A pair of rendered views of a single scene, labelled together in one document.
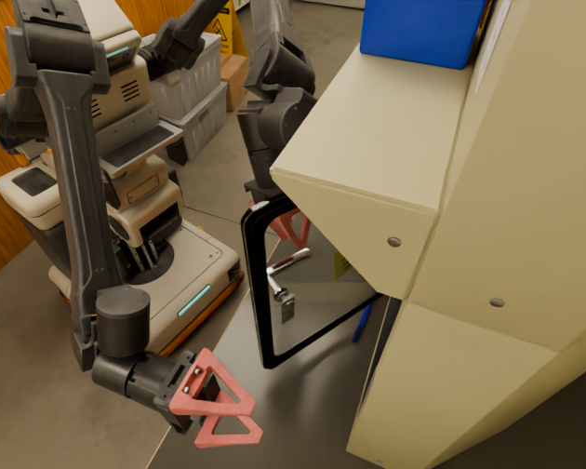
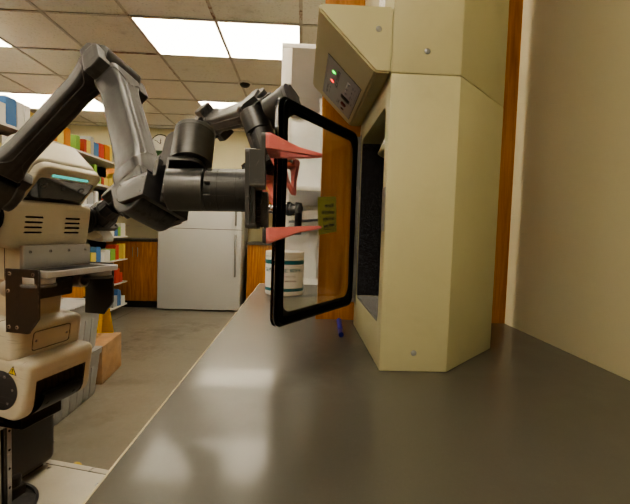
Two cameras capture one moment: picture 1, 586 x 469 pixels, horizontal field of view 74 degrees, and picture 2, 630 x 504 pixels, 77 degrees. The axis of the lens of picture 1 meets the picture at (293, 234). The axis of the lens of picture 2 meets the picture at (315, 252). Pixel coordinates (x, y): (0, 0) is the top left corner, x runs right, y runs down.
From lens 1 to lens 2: 68 cm
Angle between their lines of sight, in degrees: 50
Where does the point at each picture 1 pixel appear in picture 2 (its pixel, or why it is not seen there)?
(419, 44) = not seen: hidden behind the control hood
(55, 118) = (120, 82)
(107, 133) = (43, 249)
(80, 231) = (136, 129)
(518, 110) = not seen: outside the picture
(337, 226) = (352, 28)
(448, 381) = (428, 140)
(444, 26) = not seen: hidden behind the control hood
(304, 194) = (336, 13)
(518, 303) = (435, 48)
